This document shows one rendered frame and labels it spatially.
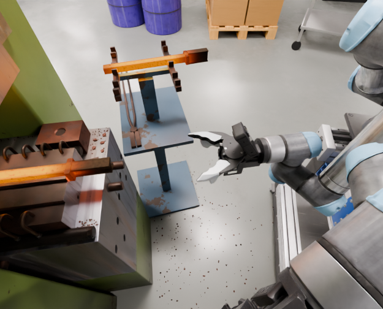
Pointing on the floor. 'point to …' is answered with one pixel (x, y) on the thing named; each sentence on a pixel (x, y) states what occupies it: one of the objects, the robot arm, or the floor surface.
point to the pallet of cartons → (243, 16)
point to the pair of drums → (147, 15)
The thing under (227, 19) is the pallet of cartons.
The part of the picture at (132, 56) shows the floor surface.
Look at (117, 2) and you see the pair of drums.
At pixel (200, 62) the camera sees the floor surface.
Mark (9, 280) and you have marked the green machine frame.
